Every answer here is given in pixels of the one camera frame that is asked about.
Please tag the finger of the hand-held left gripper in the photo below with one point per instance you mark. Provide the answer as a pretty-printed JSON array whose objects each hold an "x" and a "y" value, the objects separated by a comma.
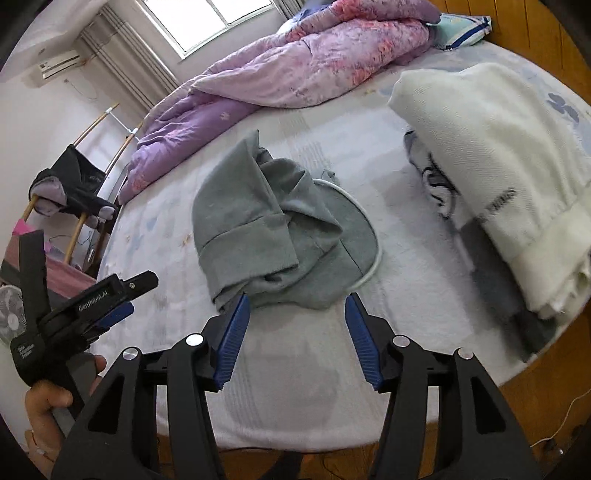
[
  {"x": 115, "y": 314},
  {"x": 141, "y": 280}
]

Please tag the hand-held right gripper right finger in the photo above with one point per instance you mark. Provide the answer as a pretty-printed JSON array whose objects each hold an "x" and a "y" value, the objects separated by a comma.
[{"x": 362, "y": 341}]

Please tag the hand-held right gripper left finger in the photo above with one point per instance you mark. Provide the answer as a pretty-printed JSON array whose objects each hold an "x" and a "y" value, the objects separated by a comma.
[{"x": 233, "y": 341}]

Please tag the grey zip hoodie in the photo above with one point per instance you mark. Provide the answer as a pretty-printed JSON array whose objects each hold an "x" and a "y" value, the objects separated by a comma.
[{"x": 249, "y": 217}]

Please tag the person's left forearm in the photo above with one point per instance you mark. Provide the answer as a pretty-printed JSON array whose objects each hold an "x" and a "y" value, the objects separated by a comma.
[{"x": 39, "y": 464}]

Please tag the person's left hand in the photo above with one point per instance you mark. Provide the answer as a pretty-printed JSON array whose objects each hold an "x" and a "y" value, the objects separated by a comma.
[{"x": 44, "y": 399}]

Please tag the white standing fan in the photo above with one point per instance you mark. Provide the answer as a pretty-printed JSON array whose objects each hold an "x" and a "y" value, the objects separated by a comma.
[{"x": 9, "y": 309}]

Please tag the pink grey striped blanket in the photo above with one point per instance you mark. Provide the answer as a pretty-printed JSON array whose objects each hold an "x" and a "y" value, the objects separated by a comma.
[{"x": 69, "y": 277}]

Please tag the wooden barre rack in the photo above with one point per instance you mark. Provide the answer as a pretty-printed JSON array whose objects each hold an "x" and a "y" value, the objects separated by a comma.
[{"x": 75, "y": 237}]

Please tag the wooden bed with mattress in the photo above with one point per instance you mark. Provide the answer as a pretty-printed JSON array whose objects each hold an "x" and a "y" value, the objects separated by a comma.
[{"x": 300, "y": 406}]

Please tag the pink towel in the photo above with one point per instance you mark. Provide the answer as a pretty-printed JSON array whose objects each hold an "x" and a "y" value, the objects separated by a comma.
[{"x": 22, "y": 228}]

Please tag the black jacket grey lining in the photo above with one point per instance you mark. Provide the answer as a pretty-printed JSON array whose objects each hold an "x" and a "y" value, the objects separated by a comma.
[{"x": 78, "y": 180}]

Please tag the dark grey garment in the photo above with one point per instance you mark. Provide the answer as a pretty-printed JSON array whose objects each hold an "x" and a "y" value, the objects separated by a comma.
[{"x": 494, "y": 277}]

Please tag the black and white patterned garment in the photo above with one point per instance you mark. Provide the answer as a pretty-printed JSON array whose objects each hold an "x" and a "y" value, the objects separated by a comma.
[{"x": 436, "y": 184}]

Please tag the grey striped curtain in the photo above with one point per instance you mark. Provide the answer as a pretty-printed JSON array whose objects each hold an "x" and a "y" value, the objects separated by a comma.
[{"x": 129, "y": 60}]

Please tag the white air conditioner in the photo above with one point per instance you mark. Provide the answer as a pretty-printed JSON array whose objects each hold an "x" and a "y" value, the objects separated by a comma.
[{"x": 60, "y": 64}]

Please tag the folded white garment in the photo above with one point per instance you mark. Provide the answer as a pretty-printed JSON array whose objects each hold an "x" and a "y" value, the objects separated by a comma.
[{"x": 485, "y": 138}]

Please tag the purple floral quilt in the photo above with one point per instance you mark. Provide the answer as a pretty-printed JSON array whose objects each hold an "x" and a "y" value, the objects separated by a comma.
[{"x": 277, "y": 69}]

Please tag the white framed window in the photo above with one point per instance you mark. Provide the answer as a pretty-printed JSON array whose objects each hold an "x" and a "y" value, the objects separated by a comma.
[{"x": 194, "y": 18}]

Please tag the light blue floral pillow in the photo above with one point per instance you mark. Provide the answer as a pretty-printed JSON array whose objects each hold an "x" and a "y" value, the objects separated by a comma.
[{"x": 461, "y": 30}]

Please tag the wooden bed frame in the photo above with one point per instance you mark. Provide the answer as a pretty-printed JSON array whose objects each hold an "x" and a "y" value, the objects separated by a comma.
[{"x": 531, "y": 32}]

